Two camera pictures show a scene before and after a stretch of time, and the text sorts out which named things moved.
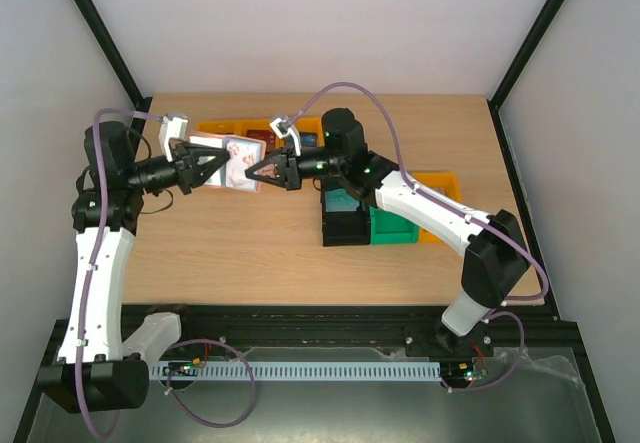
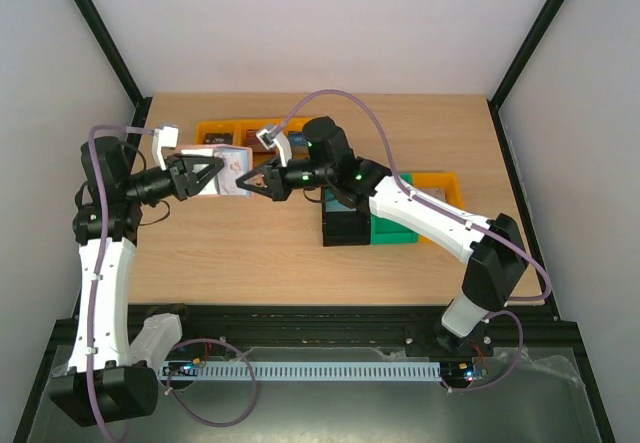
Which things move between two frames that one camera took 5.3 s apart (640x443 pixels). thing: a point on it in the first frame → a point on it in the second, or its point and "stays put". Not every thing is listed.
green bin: x=389 y=228 stays put
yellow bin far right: x=445 y=183 stays put
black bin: x=344 y=228 stays put
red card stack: x=264 y=135 → x=252 y=140
